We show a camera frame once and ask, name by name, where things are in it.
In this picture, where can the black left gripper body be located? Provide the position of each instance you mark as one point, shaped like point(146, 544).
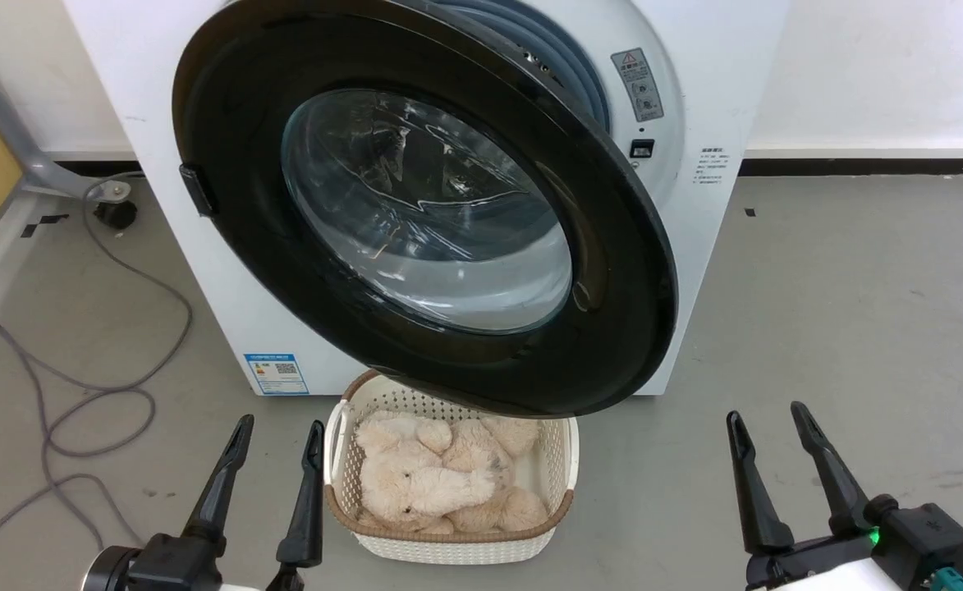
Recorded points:
point(173, 566)

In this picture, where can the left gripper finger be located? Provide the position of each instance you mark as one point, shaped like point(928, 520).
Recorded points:
point(309, 509)
point(222, 484)

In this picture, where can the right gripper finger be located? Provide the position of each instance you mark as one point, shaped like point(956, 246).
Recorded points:
point(756, 501)
point(838, 484)

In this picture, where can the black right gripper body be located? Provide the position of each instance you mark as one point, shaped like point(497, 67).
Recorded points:
point(924, 542)

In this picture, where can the white front-load washing machine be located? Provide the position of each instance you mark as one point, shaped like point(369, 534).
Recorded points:
point(222, 324)

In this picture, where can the black round glass washer door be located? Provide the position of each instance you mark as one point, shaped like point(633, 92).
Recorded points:
point(243, 123)

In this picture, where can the beige plush teddy bear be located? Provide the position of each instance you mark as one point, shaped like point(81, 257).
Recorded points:
point(424, 488)

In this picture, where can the blue energy label sticker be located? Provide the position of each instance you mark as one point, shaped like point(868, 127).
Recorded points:
point(277, 374)

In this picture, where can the white woven laundry basket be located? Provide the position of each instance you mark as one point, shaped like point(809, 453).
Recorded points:
point(448, 547)

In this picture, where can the black caster wheel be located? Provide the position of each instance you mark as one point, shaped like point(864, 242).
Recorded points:
point(116, 214)

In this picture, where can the grey metal furniture leg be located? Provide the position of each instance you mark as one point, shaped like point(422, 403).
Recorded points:
point(15, 138)

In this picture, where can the grey warning sticker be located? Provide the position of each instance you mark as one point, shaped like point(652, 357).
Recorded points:
point(637, 84)

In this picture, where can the grey rubber drum gasket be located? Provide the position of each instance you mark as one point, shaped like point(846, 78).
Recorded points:
point(559, 57)

